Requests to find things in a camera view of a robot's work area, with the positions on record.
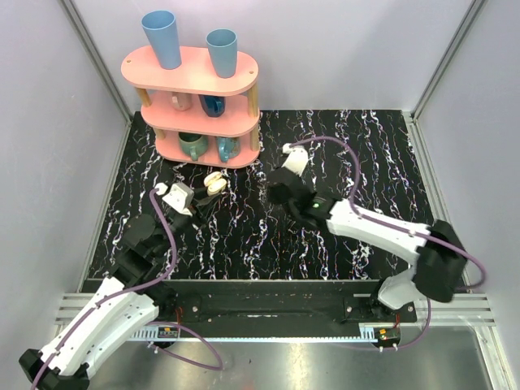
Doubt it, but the pink three-tier shelf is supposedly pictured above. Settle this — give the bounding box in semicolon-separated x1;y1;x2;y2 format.
121;45;260;169

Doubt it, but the tall blue cup left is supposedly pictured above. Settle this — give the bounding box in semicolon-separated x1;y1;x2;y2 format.
141;10;182;70

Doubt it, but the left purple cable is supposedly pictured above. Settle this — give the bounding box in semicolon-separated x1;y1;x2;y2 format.
30;184;224;390

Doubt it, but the dark blue mug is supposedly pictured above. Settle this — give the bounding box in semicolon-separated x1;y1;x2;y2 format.
199;95;225;118

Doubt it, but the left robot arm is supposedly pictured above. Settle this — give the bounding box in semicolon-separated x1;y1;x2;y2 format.
19;180;226;389

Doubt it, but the green ceramic mug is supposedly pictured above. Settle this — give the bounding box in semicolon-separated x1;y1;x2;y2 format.
178;132;209;162

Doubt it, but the blue butterfly mug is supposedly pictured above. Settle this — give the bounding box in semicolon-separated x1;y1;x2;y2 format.
216;136;241;163

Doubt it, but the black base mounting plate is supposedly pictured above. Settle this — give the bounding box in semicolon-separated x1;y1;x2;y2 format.
158;279;417;339

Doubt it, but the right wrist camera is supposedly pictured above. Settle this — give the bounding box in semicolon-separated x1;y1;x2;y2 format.
282;143;309;177

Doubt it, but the pink mug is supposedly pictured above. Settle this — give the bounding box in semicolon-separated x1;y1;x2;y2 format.
171;92;193;111

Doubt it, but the white earbuds charging case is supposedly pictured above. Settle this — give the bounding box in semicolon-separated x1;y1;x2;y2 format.
203;171;228;196

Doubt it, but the blue cup right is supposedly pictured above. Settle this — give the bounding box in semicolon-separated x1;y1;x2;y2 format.
206;28;238;78

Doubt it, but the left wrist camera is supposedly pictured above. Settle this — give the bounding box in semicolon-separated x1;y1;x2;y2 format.
162;183;194;216

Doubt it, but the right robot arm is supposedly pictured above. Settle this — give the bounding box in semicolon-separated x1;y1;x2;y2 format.
267;167;467;323

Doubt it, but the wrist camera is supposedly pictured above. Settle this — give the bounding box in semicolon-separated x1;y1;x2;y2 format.
282;143;309;177
162;183;194;216

